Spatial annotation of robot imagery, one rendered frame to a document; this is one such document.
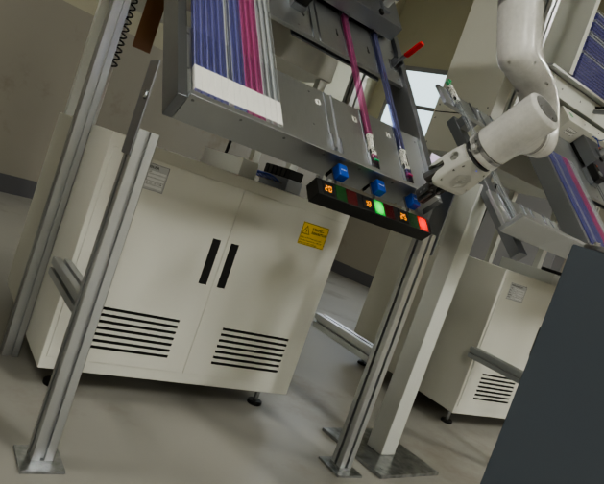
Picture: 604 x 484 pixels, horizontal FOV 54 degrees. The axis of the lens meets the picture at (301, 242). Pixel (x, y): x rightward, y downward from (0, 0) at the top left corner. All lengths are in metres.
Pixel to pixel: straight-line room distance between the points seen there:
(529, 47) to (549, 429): 0.71
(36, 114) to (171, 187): 2.97
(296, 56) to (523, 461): 1.32
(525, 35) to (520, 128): 0.19
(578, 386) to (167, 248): 0.93
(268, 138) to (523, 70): 0.53
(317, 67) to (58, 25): 2.66
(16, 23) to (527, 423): 3.78
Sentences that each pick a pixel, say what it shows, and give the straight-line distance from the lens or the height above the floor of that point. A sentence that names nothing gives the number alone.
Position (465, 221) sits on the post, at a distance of 1.68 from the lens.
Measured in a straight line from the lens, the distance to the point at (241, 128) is 1.15.
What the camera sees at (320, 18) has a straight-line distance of 1.60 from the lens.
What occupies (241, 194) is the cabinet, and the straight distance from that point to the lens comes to 1.51.
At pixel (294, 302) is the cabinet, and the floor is 0.33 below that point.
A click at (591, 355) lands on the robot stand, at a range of 1.11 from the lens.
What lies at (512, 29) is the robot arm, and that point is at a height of 1.07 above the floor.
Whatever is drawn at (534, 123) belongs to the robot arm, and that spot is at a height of 0.90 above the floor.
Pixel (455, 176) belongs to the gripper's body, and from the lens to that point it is 1.29.
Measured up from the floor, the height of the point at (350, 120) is 0.82.
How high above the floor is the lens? 0.62
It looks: 4 degrees down
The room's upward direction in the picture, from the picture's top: 19 degrees clockwise
